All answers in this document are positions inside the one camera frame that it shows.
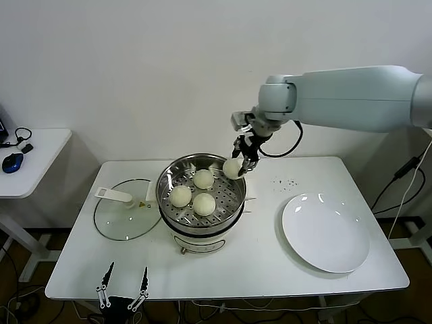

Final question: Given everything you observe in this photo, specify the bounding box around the white round plate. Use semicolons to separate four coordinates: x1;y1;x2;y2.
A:
281;192;371;273

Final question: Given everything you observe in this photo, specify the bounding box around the black looped cable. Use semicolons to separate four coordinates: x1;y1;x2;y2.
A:
0;127;34;149

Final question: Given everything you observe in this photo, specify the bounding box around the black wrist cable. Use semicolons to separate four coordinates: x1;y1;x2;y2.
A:
259;119;303;158

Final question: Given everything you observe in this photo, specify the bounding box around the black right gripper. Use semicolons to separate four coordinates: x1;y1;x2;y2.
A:
231;133;267;179

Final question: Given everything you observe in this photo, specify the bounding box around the white hanging cable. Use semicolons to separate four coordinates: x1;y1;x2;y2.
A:
388;138;432;239

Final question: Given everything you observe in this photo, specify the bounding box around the white cable under table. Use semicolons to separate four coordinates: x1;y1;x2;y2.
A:
188;298;277;311

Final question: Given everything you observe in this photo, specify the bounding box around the white steamed baozi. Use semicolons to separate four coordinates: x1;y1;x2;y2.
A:
169;186;193;208
222;159;244;180
192;169;214;190
192;192;217;217

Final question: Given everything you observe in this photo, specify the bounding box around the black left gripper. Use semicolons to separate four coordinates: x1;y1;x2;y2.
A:
95;261;150;324

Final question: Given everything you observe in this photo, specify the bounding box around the stainless steel steamer basket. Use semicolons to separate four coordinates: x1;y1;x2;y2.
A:
157;153;246;227

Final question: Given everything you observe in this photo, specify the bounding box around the black power cable with adapter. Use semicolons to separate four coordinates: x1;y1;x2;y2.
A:
371;148;428;215

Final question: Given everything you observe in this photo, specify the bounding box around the blue computer mouse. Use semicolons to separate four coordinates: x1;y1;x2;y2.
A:
1;153;25;175

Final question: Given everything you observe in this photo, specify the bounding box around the glass lid with white handle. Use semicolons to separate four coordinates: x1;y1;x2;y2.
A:
93;178;162;242

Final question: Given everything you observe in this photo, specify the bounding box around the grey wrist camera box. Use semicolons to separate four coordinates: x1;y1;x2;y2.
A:
230;110;256;132

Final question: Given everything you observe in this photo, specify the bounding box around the white side table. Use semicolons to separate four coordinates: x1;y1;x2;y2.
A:
0;128;74;284

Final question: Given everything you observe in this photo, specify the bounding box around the white electric cooking pot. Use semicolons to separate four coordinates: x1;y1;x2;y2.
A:
145;178;258;256

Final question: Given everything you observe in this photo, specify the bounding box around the dark laptop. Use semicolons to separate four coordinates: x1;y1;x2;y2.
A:
0;103;10;142

